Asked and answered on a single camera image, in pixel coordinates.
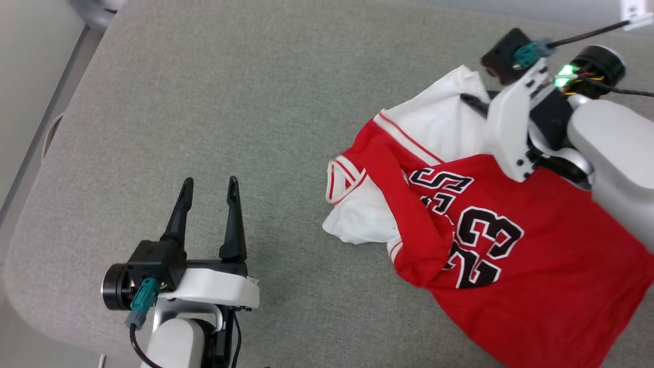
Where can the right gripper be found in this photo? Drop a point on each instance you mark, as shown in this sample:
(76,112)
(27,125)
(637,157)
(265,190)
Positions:
(511,128)

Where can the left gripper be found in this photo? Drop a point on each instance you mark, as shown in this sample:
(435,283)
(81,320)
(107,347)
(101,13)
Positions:
(214,286)

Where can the red and white basketball jersey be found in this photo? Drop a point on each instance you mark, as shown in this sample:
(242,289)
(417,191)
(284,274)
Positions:
(536,255)

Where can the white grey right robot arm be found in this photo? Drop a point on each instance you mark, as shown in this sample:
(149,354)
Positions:
(618,153)

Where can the grey metal pipe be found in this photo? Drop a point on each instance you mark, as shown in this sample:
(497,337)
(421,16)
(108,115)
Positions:
(97,13)

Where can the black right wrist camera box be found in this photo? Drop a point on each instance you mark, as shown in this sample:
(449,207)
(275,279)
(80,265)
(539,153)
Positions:
(503,53)

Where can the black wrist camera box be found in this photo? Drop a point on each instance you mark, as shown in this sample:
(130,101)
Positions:
(156,263)
(503,53)

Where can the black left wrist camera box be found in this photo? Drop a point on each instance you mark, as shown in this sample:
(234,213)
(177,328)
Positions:
(156,263)

